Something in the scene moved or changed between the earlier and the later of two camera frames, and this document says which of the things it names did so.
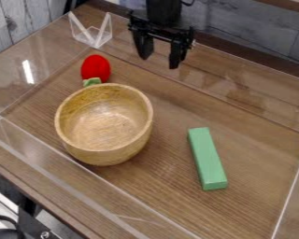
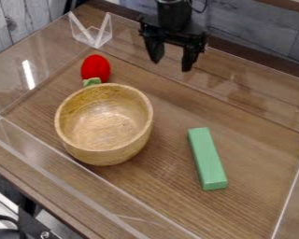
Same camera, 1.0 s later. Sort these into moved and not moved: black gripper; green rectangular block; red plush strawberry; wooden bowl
Moved: black gripper
Not moved: green rectangular block; red plush strawberry; wooden bowl
